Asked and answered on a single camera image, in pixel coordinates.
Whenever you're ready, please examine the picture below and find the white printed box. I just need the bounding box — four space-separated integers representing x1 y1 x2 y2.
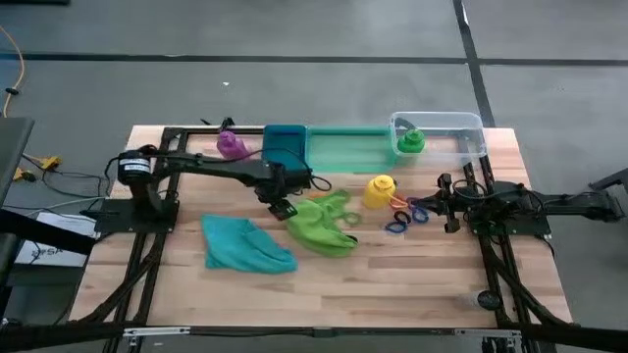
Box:
14 210 95 269

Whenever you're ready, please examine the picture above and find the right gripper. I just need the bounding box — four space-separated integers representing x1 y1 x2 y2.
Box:
417 172 481 235

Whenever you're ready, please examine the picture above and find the black stand beam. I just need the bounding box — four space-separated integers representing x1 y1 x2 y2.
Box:
0 209 98 257

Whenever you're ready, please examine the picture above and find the silver metal bracket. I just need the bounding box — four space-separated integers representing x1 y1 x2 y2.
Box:
122 326 191 340
453 327 522 340

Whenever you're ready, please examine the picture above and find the black stand foot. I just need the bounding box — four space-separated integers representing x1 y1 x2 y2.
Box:
588 168 628 193

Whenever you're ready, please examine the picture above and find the teal translucent bin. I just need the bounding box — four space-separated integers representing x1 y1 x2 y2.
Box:
304 125 398 175

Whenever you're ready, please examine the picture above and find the green microfibre towel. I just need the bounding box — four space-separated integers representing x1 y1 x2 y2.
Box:
285 189 360 259

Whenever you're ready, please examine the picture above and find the teal microfibre towel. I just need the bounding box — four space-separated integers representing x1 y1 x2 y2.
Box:
200 213 299 275

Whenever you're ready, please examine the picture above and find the black aluminium rig frame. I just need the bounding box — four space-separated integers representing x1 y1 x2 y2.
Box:
0 125 628 353

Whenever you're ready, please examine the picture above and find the magenta sports bottle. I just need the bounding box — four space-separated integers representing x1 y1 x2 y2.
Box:
216 129 253 163

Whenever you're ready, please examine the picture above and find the black round knob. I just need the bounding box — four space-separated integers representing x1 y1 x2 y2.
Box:
476 289 502 312

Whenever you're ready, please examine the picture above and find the yellow sports bottle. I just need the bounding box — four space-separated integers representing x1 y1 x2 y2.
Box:
362 174 397 211

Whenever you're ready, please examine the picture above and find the green sports bottle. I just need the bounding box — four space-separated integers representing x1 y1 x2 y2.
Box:
396 127 428 155

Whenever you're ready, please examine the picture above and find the yellow floor cable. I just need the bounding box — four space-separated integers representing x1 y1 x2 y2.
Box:
0 24 26 119

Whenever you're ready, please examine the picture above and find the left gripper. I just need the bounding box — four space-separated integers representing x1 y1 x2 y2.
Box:
253 161 315 223

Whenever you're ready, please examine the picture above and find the black table clamp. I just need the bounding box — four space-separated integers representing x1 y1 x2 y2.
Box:
199 116 237 134

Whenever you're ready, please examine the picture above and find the clear plastic bin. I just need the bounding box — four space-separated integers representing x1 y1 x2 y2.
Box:
389 111 489 171

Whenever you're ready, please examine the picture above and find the blue plastic bin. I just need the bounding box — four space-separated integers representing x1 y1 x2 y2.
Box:
260 123 310 176

